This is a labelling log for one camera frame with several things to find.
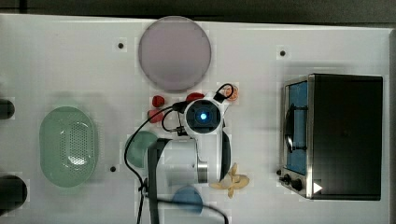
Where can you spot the plush orange slice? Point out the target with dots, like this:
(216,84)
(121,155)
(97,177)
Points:
(231,93)

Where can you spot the dark red plush strawberry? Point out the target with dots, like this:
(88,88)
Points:
(158,101)

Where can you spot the silver toaster oven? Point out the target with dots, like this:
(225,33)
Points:
(332,137)

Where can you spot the light red plush strawberry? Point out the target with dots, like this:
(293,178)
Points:
(155,115)

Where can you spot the black cylinder lower left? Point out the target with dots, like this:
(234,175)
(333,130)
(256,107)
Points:
(13,193)

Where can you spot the black cylinder upper left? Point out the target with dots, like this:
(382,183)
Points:
(7,109)

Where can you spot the white gripper with camera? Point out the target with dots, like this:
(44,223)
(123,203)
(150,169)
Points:
(206,115)

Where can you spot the green round bowl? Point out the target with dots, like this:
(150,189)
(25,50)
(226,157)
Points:
(137,149)

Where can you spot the green perforated strainer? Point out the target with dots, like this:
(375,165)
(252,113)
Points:
(68,147)

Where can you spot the blue round bowl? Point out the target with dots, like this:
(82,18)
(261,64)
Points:
(189,199)

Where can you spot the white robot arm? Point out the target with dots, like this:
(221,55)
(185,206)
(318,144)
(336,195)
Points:
(202,157)

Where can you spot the black cylinder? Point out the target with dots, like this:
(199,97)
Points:
(13,193)
(7,109)

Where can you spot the grey round plate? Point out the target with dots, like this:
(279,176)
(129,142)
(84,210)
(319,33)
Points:
(174,53)

